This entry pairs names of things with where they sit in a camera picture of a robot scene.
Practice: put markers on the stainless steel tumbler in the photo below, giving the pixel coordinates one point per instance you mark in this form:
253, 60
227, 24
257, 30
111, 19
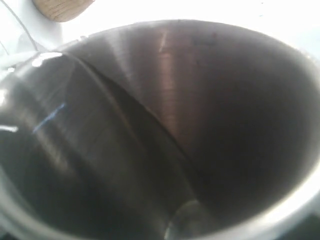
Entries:
161, 130

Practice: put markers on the brown wooden cup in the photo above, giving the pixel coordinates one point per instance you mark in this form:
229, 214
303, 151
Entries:
61, 11

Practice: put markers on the clear graduated shaker cup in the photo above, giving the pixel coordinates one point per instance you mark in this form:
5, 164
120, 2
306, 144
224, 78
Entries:
24, 31

